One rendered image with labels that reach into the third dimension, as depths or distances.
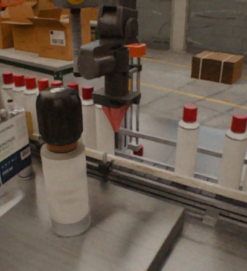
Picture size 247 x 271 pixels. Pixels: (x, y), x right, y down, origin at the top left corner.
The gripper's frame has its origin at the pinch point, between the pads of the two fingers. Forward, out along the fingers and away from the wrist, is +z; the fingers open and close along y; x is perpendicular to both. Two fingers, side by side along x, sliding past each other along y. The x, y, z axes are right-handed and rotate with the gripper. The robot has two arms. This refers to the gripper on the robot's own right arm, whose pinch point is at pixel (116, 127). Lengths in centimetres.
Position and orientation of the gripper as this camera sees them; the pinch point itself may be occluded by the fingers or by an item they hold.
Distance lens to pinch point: 80.1
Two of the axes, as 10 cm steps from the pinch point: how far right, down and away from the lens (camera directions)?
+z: -0.1, 9.0, 4.3
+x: 5.0, -3.7, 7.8
